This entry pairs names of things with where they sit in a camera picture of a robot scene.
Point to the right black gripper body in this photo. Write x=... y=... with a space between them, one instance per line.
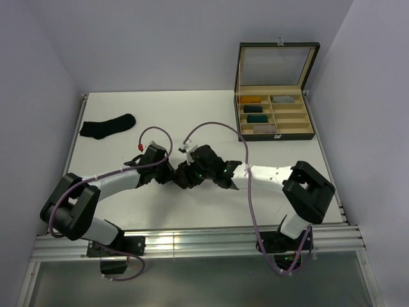
x=202 y=174

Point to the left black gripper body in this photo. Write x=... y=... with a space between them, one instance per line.
x=163 y=172

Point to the brown striped sock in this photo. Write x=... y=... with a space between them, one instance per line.
x=181 y=178

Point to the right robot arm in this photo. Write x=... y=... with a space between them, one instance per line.
x=308 y=192

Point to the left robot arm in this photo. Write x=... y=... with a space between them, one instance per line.
x=71 y=207

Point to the pink-grey rolled sock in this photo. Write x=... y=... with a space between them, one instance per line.
x=264 y=129

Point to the teal rolled sock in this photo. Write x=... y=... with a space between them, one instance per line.
x=257 y=118

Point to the black sock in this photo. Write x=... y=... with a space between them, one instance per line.
x=100 y=130

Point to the dark rolled sock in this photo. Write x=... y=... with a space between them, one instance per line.
x=252 y=109

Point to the orange rolled sock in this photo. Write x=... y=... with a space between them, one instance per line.
x=250 y=100

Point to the light grey rolled sock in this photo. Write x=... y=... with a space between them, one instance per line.
x=285 y=99

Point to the black compartment storage box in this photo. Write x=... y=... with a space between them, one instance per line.
x=270 y=90

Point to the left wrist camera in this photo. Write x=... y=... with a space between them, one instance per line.
x=147 y=157

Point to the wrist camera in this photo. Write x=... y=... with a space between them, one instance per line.
x=147 y=157
x=187 y=148

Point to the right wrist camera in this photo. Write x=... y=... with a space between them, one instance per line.
x=187 y=148

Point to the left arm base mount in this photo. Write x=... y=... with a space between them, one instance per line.
x=115 y=258

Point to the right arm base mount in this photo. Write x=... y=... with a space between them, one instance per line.
x=286 y=250

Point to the aluminium frame rail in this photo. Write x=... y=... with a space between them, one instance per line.
x=206 y=242

